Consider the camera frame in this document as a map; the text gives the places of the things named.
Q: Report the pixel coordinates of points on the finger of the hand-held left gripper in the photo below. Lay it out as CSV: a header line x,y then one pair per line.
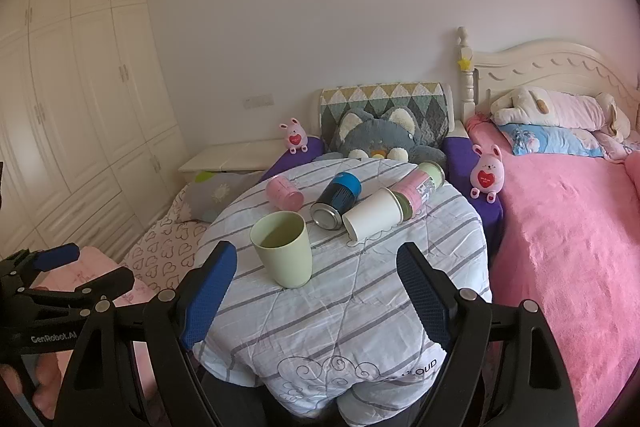
x,y
52,257
100,284

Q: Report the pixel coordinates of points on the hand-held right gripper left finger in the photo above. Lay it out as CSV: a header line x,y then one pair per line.
x,y
210,292

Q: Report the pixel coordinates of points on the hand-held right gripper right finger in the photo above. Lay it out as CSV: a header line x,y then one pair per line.
x,y
425,297

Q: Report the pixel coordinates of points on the light green plastic cup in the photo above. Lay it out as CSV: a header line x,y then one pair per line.
x,y
285,257

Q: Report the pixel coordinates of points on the white paper cup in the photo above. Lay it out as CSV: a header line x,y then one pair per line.
x,y
375,214

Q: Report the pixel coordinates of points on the pink cup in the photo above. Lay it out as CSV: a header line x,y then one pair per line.
x,y
282,193

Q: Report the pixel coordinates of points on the person's left hand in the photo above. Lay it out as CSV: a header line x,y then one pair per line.
x,y
49,379

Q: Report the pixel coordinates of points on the pink floral cloth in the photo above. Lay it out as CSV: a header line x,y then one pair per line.
x,y
100,264

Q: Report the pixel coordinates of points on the heart print sheet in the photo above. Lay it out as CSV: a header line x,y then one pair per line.
x,y
165,252

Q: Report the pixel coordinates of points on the grey striped white quilt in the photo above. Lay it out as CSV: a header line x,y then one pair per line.
x,y
350,307

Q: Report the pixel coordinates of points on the grey flower cushion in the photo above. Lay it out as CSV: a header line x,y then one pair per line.
x,y
220,197

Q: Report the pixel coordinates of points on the pink printed green-ended can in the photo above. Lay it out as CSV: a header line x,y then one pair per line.
x,y
419,186

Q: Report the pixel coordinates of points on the blue and black can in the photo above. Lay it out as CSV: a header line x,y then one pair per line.
x,y
337,197

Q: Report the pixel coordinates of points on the large pink bunny toy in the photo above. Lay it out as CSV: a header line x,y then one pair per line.
x,y
486,177

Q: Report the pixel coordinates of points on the white nightstand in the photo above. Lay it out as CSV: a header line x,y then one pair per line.
x,y
230,154

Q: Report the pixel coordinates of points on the pink bed blanket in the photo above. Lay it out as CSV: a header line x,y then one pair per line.
x,y
560,257

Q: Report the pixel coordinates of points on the purple sofa cover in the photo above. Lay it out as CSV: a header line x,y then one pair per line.
x,y
460,152

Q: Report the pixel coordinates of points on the cream wardrobe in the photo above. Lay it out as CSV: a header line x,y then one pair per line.
x,y
75,107

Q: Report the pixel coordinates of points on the grey cat plush toy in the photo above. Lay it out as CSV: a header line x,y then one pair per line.
x,y
375,134

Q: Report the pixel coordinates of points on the small pink bunny toy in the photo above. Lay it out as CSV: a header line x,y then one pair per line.
x,y
295,138

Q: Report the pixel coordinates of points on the blue printed pillow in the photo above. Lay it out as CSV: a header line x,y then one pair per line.
x,y
550,139

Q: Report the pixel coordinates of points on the patchwork diamond quilt cover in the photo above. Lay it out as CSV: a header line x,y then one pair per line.
x,y
380,94

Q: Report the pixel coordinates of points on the long white dog plush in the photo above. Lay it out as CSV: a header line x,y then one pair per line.
x,y
520,104

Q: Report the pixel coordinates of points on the yellow star decoration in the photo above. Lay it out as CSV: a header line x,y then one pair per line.
x,y
465,63

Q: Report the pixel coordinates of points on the pink printed pillow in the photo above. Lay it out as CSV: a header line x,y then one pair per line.
x,y
620,149

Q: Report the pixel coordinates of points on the cream carved bed headboard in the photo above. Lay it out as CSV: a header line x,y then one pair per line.
x,y
540,62

